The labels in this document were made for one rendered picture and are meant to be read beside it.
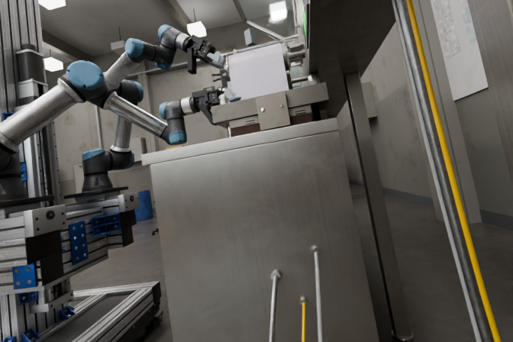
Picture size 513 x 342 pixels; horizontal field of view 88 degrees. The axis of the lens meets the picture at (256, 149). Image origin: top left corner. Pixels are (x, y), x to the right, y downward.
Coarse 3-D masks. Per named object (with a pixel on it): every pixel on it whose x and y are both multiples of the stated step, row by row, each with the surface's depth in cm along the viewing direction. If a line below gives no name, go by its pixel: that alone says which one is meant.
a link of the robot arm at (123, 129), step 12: (120, 84) 143; (132, 84) 148; (120, 96) 145; (132, 96) 149; (120, 120) 151; (120, 132) 153; (120, 144) 154; (120, 156) 155; (132, 156) 161; (120, 168) 158
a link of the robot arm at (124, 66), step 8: (128, 40) 114; (136, 40) 114; (128, 48) 114; (136, 48) 113; (144, 48) 116; (152, 48) 119; (128, 56) 118; (136, 56) 116; (144, 56) 118; (152, 56) 120; (120, 64) 123; (128, 64) 121; (136, 64) 122; (112, 72) 128; (120, 72) 126; (128, 72) 127; (112, 80) 131; (120, 80) 132; (112, 88) 136
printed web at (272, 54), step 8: (264, 48) 113; (272, 48) 111; (280, 48) 110; (232, 56) 115; (240, 56) 114; (248, 56) 113; (256, 56) 112; (264, 56) 111; (272, 56) 110; (280, 56) 110; (232, 64) 114; (240, 64) 113; (248, 64) 112; (256, 64) 112; (264, 64) 111; (272, 64) 110; (232, 72) 113; (240, 72) 113
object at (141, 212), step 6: (132, 192) 714; (138, 192) 710; (144, 192) 718; (144, 198) 715; (150, 198) 735; (144, 204) 713; (150, 204) 730; (138, 210) 706; (144, 210) 710; (150, 210) 725; (138, 216) 705; (144, 216) 708; (150, 216) 720
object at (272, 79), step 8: (280, 64) 110; (248, 72) 112; (256, 72) 111; (264, 72) 111; (272, 72) 110; (280, 72) 109; (232, 80) 113; (240, 80) 112; (248, 80) 112; (256, 80) 111; (264, 80) 110; (272, 80) 110; (280, 80) 109; (232, 88) 113; (240, 88) 112; (248, 88) 112; (256, 88) 111; (264, 88) 110; (272, 88) 110; (280, 88) 109; (288, 88) 108; (240, 96) 112; (248, 96) 111; (256, 96) 111
